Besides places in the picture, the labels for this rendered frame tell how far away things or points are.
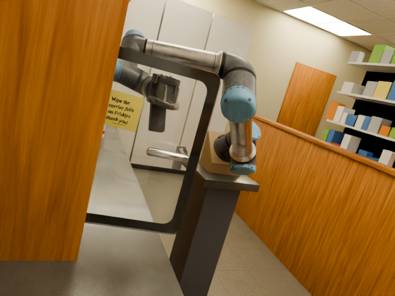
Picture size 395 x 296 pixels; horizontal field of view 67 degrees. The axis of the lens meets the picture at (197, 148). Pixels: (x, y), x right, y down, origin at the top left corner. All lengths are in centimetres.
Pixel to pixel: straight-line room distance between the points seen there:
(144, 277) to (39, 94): 42
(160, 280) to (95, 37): 50
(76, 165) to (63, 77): 16
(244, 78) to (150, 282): 67
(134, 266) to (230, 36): 371
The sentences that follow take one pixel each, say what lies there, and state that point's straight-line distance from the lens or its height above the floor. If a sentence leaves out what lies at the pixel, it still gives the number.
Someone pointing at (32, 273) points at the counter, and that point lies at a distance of 69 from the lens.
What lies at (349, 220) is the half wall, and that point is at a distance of 246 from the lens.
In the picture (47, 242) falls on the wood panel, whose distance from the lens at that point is 69.
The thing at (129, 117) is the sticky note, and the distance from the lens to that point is 66.
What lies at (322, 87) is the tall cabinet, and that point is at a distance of 570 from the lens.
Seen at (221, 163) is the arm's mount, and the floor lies 100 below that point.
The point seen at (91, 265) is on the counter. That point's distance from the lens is 71.
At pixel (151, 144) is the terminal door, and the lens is 67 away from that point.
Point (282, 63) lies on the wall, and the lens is 516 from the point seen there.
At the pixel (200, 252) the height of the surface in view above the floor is 50.
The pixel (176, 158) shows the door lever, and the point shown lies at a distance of 63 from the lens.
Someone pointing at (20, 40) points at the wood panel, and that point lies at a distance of 58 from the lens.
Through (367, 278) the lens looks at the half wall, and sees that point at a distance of 241.
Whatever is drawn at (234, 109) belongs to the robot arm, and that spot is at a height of 131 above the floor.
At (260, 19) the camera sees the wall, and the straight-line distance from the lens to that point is 493.
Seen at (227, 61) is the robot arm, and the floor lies 145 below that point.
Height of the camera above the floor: 137
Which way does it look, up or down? 13 degrees down
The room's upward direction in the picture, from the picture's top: 15 degrees clockwise
